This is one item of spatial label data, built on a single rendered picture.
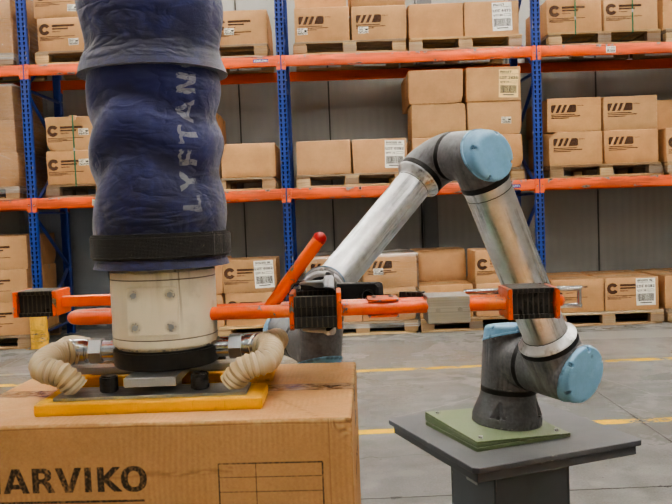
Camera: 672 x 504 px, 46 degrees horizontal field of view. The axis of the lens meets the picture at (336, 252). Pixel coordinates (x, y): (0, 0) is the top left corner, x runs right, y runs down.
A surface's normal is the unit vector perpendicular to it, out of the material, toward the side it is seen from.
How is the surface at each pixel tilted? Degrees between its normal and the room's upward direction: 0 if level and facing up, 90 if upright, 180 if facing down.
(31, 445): 90
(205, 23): 101
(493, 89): 91
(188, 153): 108
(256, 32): 92
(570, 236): 90
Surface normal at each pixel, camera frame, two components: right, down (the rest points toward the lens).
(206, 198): 0.77, -0.19
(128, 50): -0.10, -0.26
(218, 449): -0.04, 0.05
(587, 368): 0.56, 0.15
